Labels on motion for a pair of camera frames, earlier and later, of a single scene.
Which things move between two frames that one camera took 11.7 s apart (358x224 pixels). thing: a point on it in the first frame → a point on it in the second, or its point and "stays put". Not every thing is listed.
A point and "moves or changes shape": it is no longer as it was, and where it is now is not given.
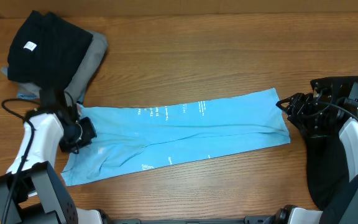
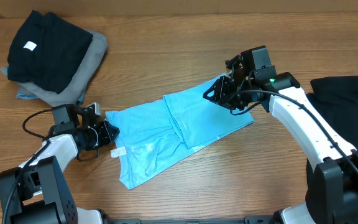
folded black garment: (46, 53) stays put
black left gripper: (89, 132) → (108, 134)
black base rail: (246, 221) stays put
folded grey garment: (79, 79) stays put
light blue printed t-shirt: (132, 139) moves or changes shape
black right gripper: (298, 105) → (221, 87)
